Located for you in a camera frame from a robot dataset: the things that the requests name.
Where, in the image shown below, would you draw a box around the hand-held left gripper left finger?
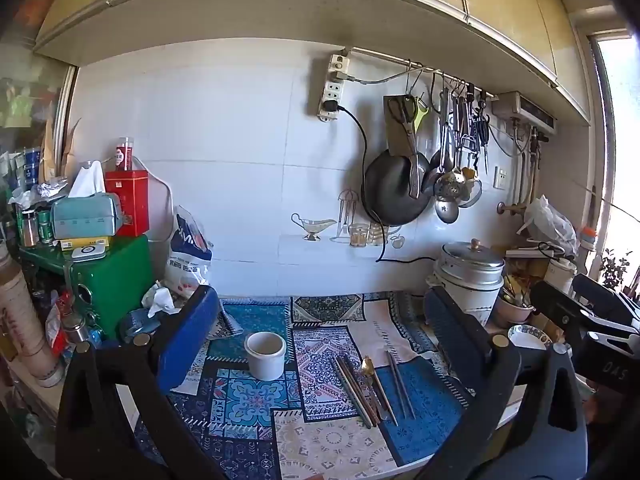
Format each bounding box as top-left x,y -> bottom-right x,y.
55,285 -> 226,480

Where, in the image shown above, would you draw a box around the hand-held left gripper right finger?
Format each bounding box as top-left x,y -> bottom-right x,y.
417,285 -> 591,480

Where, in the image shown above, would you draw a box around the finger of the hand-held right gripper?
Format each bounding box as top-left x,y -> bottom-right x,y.
572,274 -> 640,326
530,281 -> 638,356

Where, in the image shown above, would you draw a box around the grey chopstick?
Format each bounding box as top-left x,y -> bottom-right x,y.
392,353 -> 416,420

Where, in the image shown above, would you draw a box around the white ceramic cup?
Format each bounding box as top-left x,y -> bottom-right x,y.
244,331 -> 287,382

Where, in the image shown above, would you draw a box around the gold spoon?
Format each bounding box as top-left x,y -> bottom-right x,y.
360,356 -> 392,421

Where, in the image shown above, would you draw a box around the black chopstick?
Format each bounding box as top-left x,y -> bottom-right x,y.
343,354 -> 383,422

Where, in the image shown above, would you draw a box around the reddish brown chopstick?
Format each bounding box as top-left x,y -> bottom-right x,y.
338,355 -> 379,425

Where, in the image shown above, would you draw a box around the white chopstick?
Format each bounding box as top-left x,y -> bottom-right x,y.
329,357 -> 372,430

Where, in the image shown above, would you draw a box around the row of hanging metal utensils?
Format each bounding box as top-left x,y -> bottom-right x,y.
430,81 -> 494,226

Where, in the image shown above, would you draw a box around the small potted plant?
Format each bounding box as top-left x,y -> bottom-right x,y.
597,247 -> 634,289

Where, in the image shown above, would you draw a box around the white jug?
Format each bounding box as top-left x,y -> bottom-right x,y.
542,255 -> 579,294

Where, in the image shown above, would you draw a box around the patterned rim bowl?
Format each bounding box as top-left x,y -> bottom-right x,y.
507,323 -> 554,352

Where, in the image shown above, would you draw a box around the crumpled white tissue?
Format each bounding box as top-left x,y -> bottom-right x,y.
141,282 -> 182,319

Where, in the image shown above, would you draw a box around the pink bowl of spoons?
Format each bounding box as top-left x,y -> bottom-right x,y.
492,274 -> 537,329

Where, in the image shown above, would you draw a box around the white rice cooker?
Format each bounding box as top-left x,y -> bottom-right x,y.
431,238 -> 507,327

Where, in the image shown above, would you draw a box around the bottle with orange cap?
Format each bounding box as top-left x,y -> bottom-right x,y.
579,225 -> 599,262

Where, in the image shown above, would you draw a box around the white and blue plastic bag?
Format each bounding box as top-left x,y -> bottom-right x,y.
164,204 -> 214,302

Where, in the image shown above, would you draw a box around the clear plastic bag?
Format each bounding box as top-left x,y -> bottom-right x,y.
516,194 -> 579,257

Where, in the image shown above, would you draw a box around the green box appliance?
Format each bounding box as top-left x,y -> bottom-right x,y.
19,233 -> 157,347

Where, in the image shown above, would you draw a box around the blue patterned patchwork mat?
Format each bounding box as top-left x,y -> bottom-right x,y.
135,290 -> 476,480

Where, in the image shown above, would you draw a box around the small metal cup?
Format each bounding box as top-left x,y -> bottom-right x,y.
67,312 -> 94,344

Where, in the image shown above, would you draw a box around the small white device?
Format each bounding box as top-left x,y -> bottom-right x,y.
70,243 -> 107,262

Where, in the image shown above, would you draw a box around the yellow flat box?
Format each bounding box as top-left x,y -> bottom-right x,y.
59,235 -> 110,252

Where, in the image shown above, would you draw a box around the red tin box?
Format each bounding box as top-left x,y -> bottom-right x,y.
104,169 -> 151,239

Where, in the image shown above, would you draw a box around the black wok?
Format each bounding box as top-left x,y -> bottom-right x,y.
362,149 -> 434,227

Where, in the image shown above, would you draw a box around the teal tissue box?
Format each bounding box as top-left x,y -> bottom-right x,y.
51,160 -> 124,241

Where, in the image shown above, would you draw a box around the beige paper roll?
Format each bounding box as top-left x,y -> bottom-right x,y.
0,254 -> 67,389

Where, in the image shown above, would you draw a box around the bright window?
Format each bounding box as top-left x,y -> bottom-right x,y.
589,29 -> 640,281

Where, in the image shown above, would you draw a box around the red and white cup tube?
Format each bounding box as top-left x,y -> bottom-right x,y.
115,136 -> 136,171

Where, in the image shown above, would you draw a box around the brown hanging board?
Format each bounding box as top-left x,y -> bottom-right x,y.
384,95 -> 419,159

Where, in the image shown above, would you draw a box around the large kitchen scissors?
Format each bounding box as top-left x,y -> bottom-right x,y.
387,94 -> 422,201

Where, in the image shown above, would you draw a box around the white power strip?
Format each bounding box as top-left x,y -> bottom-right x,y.
319,52 -> 351,124

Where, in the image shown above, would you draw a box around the yellow upper cabinet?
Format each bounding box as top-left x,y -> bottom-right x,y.
32,0 -> 596,127

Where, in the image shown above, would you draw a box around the glassware wall sticker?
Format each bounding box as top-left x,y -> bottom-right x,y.
332,188 -> 406,250

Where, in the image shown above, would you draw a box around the thin white cable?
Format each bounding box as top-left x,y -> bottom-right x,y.
131,156 -> 174,244

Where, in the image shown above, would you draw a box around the gravy boat wall sticker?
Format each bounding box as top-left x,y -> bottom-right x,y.
291,212 -> 337,242

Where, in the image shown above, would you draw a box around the black power cable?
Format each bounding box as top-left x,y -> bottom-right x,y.
324,101 -> 437,264

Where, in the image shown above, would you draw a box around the white wall water heater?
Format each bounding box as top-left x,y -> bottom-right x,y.
491,90 -> 559,137

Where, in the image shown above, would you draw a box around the grey plug cable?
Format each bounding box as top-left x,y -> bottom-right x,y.
343,62 -> 437,85

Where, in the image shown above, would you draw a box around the metal hanging rail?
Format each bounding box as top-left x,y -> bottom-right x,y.
349,46 -> 499,99

